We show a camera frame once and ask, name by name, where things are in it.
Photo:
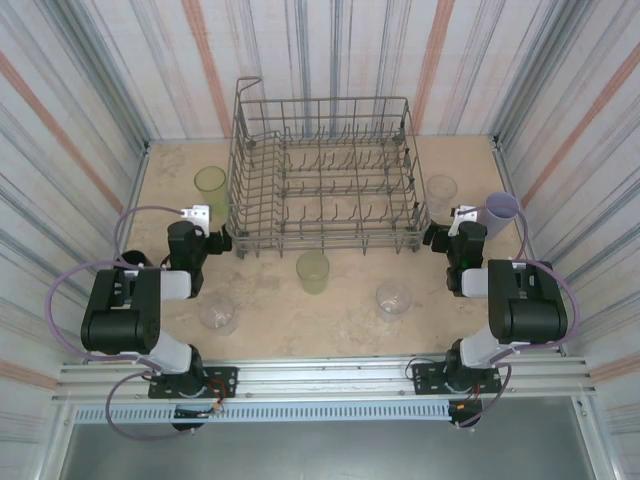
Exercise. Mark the purple plastic cup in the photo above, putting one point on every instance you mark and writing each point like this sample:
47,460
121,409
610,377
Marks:
500,215

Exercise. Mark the tall pale green cup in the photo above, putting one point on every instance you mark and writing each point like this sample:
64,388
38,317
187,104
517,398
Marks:
210,192

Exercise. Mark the black cup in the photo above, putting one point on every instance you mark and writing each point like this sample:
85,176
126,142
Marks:
132,257

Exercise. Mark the clear faceted plastic cup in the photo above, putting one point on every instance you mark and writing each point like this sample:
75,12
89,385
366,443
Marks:
217,312
394,300

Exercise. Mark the short pale green cup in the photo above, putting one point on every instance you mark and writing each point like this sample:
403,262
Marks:
312,275

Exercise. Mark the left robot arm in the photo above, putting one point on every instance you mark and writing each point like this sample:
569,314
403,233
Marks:
115,325

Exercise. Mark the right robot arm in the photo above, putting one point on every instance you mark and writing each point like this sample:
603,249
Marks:
530,315

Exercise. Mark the tall clear plastic cup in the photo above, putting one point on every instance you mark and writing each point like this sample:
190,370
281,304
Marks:
441,192

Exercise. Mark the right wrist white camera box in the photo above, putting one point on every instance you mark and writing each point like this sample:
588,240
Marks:
462,217

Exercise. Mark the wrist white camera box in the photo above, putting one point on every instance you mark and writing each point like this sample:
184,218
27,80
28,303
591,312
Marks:
462,217
197,215

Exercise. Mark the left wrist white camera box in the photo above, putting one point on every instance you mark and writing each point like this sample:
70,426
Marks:
197,215

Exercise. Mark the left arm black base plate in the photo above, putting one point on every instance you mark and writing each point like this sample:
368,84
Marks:
222,380

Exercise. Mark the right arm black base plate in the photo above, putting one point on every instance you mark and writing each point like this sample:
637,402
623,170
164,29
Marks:
425,380

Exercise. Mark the aluminium mounting rail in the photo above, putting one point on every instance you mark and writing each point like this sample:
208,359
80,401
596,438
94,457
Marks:
325,382

